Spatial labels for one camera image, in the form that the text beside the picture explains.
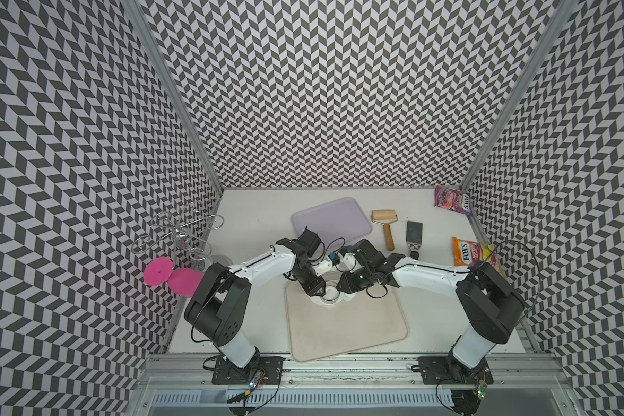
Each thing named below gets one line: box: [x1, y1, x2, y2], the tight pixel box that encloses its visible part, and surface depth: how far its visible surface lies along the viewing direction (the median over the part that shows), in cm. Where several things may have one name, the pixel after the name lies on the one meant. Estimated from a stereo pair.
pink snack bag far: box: [434, 185, 474, 218], surface depth 112 cm
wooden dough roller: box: [370, 209, 398, 252], surface depth 107 cm
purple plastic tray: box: [291, 196, 373, 244], surface depth 110 cm
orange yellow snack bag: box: [451, 236, 506, 277], surface depth 96 cm
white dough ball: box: [308, 291, 357, 307], surface depth 87 cm
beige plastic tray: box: [285, 279, 409, 363], surface depth 83 cm
